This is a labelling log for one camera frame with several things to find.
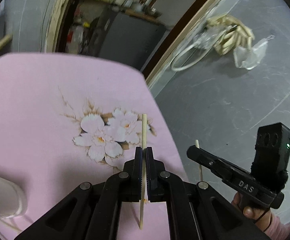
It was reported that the grey cabinet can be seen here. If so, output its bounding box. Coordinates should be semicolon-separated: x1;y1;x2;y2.
87;7;166;70

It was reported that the pink floral tablecloth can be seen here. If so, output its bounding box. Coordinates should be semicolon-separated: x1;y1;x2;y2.
0;53;187;239

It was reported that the white plastic utensil holder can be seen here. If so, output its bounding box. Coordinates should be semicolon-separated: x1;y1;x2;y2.
0;177;27;218

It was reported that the person right hand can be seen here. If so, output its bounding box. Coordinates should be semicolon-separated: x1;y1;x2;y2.
231;192;271;231

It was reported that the white mesh bag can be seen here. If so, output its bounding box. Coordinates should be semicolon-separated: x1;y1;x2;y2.
233;35;275;70

